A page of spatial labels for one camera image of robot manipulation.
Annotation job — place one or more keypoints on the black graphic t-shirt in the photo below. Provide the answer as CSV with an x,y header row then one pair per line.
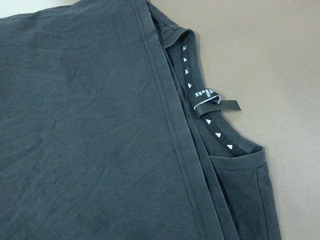
x,y
107,132

